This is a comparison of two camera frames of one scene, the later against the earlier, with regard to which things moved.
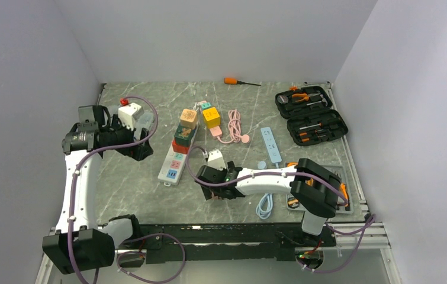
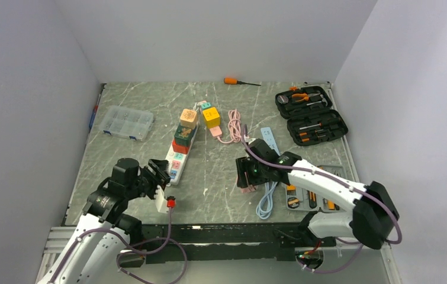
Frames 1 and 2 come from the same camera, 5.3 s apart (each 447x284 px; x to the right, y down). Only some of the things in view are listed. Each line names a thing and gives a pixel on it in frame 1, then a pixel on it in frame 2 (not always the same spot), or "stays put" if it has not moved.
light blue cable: x=264 y=207 stays put
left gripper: x=138 y=152 to x=160 y=178
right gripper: x=208 y=192 to x=243 y=164
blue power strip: x=270 y=145 stays put
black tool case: x=310 y=121 stays put
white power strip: x=173 y=167 stays put
